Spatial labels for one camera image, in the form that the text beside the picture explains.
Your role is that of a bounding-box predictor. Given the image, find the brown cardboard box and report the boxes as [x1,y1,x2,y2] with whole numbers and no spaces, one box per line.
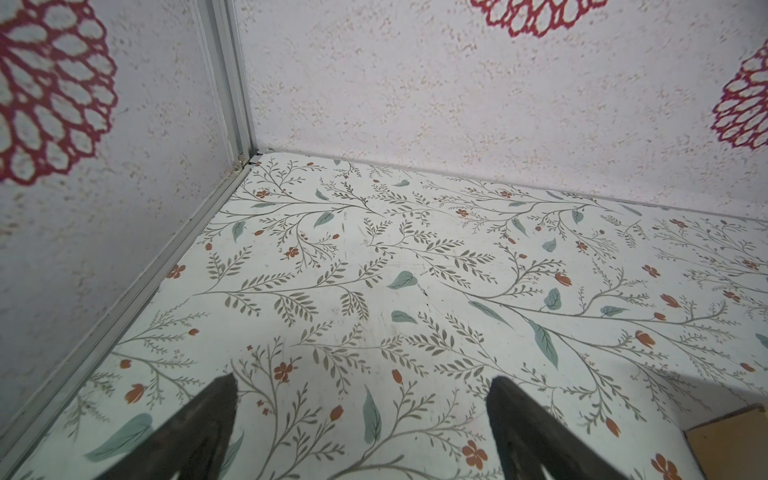
[685,404,768,480]

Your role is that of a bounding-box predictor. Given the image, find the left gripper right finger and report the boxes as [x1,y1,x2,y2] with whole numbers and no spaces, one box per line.
[486,376,626,480]

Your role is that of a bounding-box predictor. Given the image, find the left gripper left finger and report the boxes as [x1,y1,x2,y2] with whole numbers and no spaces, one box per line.
[99,373,238,480]

